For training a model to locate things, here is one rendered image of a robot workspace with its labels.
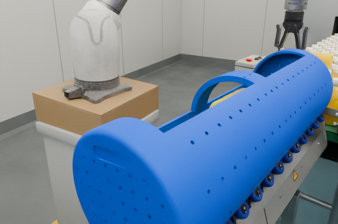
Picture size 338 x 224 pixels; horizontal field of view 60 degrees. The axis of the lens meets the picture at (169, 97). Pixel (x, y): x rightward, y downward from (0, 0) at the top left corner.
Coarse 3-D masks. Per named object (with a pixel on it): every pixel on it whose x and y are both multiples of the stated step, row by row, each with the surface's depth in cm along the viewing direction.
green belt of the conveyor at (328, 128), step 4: (328, 128) 122; (332, 128) 121; (336, 128) 121; (332, 132) 120; (336, 132) 119; (328, 136) 121; (332, 136) 120; (336, 136) 119; (332, 140) 121; (336, 140) 119
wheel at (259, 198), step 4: (256, 188) 73; (260, 188) 74; (252, 192) 72; (256, 192) 73; (260, 192) 74; (252, 196) 72; (256, 196) 72; (260, 196) 73; (252, 200) 72; (256, 200) 72; (260, 200) 73
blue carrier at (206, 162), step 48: (240, 96) 64; (288, 96) 75; (96, 144) 49; (144, 144) 44; (192, 144) 48; (240, 144) 55; (288, 144) 73; (96, 192) 54; (144, 192) 44; (192, 192) 43; (240, 192) 54
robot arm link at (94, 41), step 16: (80, 16) 92; (96, 16) 91; (80, 32) 91; (96, 32) 91; (112, 32) 94; (80, 48) 92; (96, 48) 92; (112, 48) 95; (80, 64) 94; (96, 64) 93; (112, 64) 97; (80, 80) 97; (96, 80) 96
